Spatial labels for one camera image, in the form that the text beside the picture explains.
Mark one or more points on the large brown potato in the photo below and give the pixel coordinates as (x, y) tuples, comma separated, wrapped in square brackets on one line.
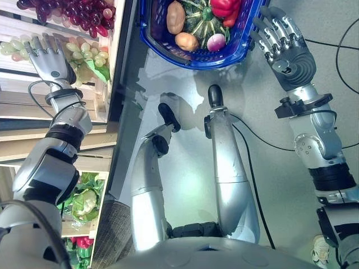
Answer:
[(175, 16)]

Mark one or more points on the green striped pumpkin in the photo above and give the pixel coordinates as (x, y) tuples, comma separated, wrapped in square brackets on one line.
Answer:
[(200, 23)]

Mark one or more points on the silver robot leg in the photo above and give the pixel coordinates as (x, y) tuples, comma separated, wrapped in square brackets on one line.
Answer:
[(148, 173), (230, 168)]

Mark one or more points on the white garlic bulb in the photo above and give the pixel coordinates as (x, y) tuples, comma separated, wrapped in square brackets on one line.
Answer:
[(320, 250)]

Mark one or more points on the wooden crate shelf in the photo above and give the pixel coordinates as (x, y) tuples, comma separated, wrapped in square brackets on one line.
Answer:
[(16, 92)]

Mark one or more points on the red pepper in crate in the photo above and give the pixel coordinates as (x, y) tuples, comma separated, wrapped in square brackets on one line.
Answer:
[(83, 241)]

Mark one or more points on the purple white onion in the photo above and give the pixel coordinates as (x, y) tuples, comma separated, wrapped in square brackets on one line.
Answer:
[(216, 42)]

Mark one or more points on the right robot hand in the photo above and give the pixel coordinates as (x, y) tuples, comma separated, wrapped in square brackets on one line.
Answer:
[(291, 47)]

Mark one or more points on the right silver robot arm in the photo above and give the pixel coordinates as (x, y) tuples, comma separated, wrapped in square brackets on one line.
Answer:
[(319, 134)]

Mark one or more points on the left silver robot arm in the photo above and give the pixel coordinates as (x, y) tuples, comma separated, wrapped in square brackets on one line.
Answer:
[(47, 168)]

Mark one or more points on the grey woven mat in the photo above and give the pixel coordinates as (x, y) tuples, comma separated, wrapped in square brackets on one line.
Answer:
[(112, 227)]

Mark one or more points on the silver robot torso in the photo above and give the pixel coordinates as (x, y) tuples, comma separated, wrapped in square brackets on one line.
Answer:
[(213, 255)]

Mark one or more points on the purple grape bunch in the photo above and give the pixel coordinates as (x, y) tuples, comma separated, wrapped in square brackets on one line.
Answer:
[(78, 14)]

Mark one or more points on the green grape bunch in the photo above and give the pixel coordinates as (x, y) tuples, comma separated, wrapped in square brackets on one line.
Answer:
[(89, 56), (12, 47)]

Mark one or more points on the small brown potato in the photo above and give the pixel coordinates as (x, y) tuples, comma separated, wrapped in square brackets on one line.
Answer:
[(186, 41)]

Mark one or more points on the blue plastic shopping basket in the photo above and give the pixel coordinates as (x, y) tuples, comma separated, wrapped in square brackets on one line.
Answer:
[(224, 59)]

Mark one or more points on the green pepper in crate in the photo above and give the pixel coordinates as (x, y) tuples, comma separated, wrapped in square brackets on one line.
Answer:
[(83, 252)]

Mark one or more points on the left silver robot leg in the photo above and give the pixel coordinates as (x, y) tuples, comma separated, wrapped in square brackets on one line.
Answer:
[(148, 173)]

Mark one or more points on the red bell pepper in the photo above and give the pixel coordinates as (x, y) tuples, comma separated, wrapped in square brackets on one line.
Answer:
[(224, 8)]

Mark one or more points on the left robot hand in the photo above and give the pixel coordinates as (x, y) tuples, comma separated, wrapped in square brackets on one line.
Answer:
[(53, 65)]

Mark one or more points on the cauliflower with green leaves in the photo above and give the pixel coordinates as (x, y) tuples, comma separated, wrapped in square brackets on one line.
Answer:
[(84, 203)]

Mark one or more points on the right silver robot leg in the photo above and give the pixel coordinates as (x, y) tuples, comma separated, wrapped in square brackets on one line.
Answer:
[(230, 168)]

